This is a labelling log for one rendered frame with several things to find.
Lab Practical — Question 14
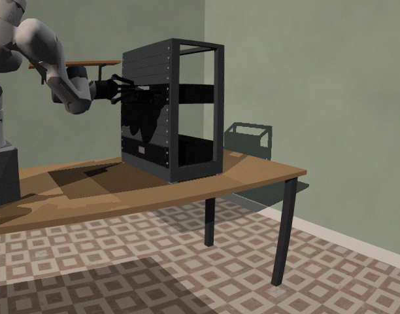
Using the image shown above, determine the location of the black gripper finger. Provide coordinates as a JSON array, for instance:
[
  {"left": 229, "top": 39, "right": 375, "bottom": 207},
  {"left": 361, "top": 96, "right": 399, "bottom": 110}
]
[
  {"left": 110, "top": 88, "right": 149, "bottom": 104},
  {"left": 111, "top": 74, "right": 149, "bottom": 88}
]

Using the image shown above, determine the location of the black server rack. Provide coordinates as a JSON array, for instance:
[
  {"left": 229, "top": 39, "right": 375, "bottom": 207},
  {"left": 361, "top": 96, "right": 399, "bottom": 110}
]
[{"left": 121, "top": 38, "right": 224, "bottom": 184}]

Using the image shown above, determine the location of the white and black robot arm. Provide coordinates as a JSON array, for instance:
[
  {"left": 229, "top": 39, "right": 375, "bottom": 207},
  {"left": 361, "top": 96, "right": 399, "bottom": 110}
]
[{"left": 0, "top": 0, "right": 97, "bottom": 114}]

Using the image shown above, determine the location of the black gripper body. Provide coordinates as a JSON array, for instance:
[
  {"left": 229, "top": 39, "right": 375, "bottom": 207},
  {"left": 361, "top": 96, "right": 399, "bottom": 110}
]
[{"left": 94, "top": 79, "right": 118, "bottom": 100}]

